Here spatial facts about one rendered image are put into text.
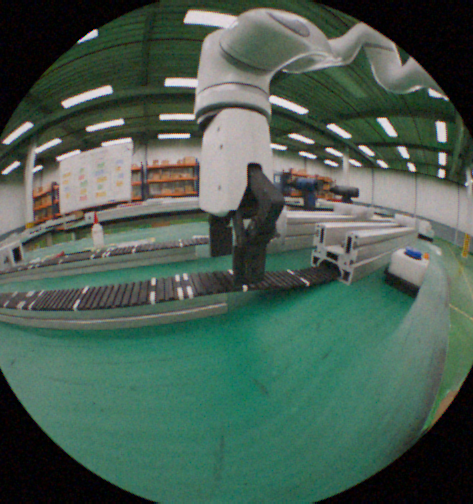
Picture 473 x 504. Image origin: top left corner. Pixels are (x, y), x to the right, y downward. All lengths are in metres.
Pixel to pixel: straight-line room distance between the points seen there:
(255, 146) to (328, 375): 0.20
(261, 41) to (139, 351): 0.29
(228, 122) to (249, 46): 0.08
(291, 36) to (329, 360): 0.28
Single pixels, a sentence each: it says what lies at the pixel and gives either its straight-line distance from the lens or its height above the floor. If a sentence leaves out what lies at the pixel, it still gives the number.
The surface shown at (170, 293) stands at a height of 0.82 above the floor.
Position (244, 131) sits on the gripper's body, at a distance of 0.15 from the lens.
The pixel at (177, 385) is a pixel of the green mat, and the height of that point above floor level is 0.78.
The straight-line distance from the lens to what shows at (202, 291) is 0.19.
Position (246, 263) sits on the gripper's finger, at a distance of 0.15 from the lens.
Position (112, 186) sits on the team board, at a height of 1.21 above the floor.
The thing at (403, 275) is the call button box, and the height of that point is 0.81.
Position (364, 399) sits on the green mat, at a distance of 0.17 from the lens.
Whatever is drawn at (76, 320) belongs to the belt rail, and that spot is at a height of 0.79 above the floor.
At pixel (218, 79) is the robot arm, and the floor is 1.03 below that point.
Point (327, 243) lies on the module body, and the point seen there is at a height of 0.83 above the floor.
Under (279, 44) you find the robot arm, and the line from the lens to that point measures 0.18.
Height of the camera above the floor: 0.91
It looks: 19 degrees down
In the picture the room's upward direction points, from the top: straight up
